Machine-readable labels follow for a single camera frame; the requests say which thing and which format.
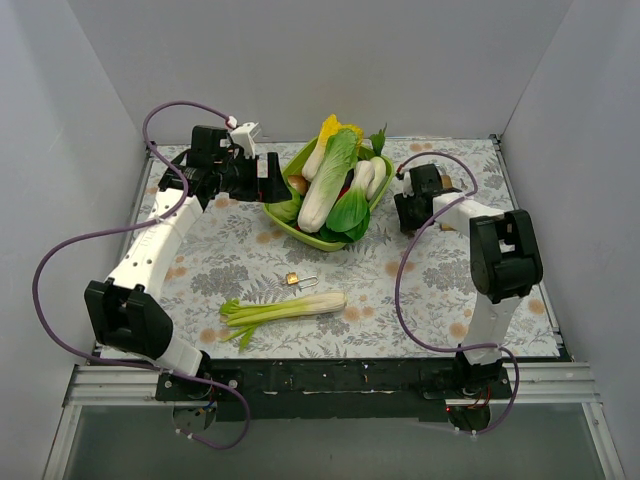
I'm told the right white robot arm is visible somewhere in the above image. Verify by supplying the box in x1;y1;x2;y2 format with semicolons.
394;164;543;398

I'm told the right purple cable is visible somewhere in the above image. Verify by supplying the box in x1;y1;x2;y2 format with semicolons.
394;152;521;435

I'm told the toy brown mushroom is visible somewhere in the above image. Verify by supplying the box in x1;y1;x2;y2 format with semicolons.
287;175;309;196

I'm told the small brass padlock open shackle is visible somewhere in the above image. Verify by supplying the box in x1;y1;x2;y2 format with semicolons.
284;272;319;290

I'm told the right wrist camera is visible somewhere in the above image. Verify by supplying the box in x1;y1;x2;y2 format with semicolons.
396;171;414;197

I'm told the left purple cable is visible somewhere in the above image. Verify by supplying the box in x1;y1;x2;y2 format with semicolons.
32;100;251;449

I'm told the toy celery stalk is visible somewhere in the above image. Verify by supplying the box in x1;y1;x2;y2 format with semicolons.
219;291;347;351

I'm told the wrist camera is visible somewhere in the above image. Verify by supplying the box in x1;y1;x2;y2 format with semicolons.
230;122;261;158
396;171;414;197

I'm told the aluminium frame rail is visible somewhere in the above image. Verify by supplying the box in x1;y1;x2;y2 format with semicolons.
42;364;166;480

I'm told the floral table mat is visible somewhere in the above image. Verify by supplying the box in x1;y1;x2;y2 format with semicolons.
98;138;561;361

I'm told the toy green cabbage head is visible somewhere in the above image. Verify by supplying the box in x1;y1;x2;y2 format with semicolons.
268;190;303;223

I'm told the large toy napa cabbage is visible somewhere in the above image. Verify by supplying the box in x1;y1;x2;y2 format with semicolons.
298;128;359;233

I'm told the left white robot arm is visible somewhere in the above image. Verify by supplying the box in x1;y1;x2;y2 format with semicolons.
84;122;292;400

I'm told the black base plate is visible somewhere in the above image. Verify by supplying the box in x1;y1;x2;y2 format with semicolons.
150;355;515;428

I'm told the green plastic basket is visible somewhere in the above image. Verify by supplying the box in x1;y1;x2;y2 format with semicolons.
263;138;396;252

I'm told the toy bok choy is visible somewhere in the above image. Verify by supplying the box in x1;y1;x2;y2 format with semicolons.
350;156;387;201

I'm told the toy leafy green sprig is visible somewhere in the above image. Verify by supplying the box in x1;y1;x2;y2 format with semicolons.
369;125;387;156

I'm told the purple cable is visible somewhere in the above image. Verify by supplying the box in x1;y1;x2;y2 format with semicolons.
32;100;251;449
394;152;521;435

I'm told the yellow toy cabbage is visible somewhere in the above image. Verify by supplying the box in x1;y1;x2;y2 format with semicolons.
301;114;364;182

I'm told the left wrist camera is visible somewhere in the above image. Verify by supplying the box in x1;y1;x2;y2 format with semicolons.
230;122;261;158

